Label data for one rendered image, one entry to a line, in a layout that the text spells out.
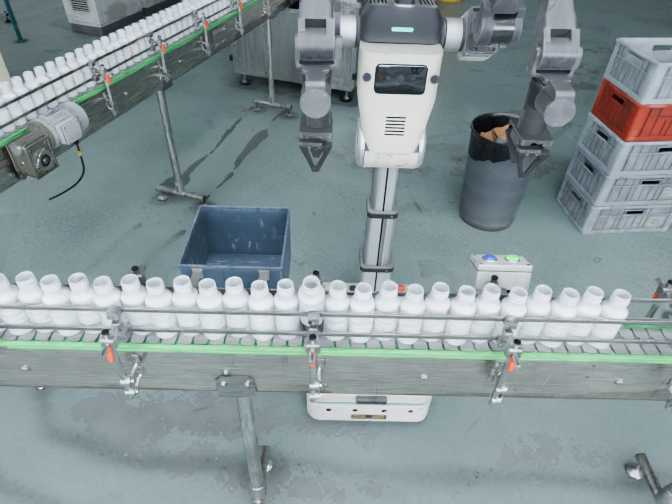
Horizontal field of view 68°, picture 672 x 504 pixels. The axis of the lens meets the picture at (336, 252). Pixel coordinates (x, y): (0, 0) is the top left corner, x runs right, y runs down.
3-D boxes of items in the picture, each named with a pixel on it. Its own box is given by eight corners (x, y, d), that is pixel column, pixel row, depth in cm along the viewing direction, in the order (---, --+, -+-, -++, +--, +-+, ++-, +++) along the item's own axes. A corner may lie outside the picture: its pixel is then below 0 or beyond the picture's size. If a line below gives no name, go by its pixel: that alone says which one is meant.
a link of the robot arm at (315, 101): (341, 32, 93) (294, 31, 93) (342, 52, 84) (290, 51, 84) (340, 94, 100) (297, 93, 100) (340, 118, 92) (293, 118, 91)
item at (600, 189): (593, 207, 307) (607, 176, 292) (564, 172, 337) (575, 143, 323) (684, 204, 313) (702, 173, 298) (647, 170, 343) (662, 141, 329)
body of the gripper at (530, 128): (536, 126, 109) (547, 94, 104) (551, 149, 101) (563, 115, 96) (507, 125, 109) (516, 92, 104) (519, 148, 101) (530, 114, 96)
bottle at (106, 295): (137, 329, 122) (120, 281, 111) (114, 343, 119) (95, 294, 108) (125, 316, 125) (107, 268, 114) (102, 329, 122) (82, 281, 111)
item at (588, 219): (580, 235, 321) (593, 207, 307) (553, 199, 352) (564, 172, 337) (668, 232, 327) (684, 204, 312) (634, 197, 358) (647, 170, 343)
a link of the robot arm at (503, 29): (502, 15, 131) (482, 14, 131) (517, 3, 121) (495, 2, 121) (500, 51, 133) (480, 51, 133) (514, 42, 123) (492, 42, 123)
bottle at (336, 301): (351, 331, 124) (356, 284, 113) (337, 346, 120) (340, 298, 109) (332, 320, 126) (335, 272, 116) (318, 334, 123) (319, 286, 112)
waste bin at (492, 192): (458, 236, 316) (480, 146, 275) (446, 196, 351) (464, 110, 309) (528, 237, 317) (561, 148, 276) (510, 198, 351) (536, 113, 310)
